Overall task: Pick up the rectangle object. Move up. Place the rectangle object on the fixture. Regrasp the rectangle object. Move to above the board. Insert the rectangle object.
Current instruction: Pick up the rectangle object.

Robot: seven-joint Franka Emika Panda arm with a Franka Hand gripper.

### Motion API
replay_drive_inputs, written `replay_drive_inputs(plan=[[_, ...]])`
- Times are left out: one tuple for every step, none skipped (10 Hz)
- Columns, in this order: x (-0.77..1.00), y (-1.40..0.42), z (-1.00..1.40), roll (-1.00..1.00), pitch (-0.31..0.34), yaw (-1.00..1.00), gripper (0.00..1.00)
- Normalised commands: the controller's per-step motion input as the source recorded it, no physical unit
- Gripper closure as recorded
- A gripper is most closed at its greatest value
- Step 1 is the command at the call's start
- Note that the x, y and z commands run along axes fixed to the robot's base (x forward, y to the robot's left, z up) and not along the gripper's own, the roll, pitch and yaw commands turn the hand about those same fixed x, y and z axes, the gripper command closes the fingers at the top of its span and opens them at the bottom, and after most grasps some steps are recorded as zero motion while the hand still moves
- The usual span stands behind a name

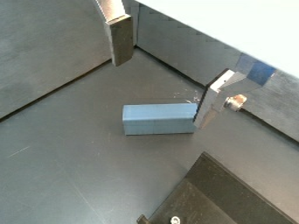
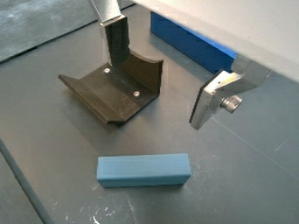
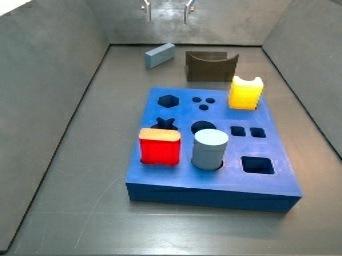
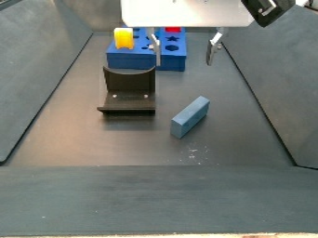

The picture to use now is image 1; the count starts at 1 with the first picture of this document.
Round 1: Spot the black curved fixture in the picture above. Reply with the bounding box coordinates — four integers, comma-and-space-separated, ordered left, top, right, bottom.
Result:
136, 152, 299, 224

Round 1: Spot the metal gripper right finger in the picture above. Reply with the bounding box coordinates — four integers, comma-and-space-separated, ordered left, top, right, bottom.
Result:
194, 54, 276, 129

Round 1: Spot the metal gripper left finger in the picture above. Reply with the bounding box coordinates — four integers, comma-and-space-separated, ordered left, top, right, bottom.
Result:
94, 0, 134, 67

